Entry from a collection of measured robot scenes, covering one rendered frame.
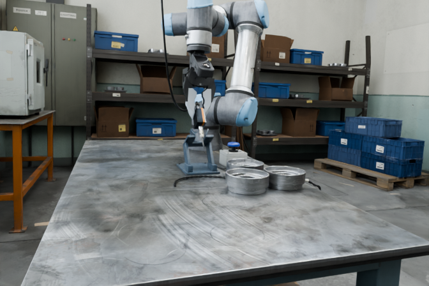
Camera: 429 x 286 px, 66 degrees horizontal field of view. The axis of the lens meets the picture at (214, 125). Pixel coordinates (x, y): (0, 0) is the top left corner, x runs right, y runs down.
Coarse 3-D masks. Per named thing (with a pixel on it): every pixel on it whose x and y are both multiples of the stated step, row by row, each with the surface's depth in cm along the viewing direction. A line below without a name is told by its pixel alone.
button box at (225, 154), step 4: (220, 152) 110; (224, 152) 106; (228, 152) 106; (232, 152) 107; (236, 152) 107; (240, 152) 107; (244, 152) 107; (220, 156) 110; (224, 156) 106; (228, 156) 104; (232, 156) 105; (236, 156) 105; (240, 156) 105; (244, 156) 106; (220, 160) 110; (224, 160) 106; (224, 164) 106
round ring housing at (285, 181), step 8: (264, 168) 87; (272, 168) 90; (280, 168) 90; (288, 168) 90; (296, 168) 88; (272, 176) 82; (280, 176) 80; (288, 176) 80; (296, 176) 80; (304, 176) 82; (272, 184) 83; (280, 184) 81; (288, 184) 80; (296, 184) 81
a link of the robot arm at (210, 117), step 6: (198, 96) 134; (216, 96) 134; (198, 102) 134; (216, 102) 132; (210, 108) 132; (216, 108) 131; (210, 114) 132; (216, 114) 131; (192, 120) 137; (210, 120) 134; (216, 120) 132
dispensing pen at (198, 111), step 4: (196, 104) 100; (196, 108) 100; (196, 112) 97; (200, 112) 97; (196, 116) 97; (200, 116) 96; (196, 120) 97; (200, 120) 96; (196, 124) 96; (200, 124) 97; (196, 128) 98; (200, 128) 96; (200, 132) 96; (200, 136) 95
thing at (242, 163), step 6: (228, 162) 92; (234, 162) 98; (240, 162) 98; (246, 162) 98; (252, 162) 98; (258, 162) 96; (228, 168) 91; (234, 168) 89; (246, 168) 88; (252, 168) 88; (258, 168) 89
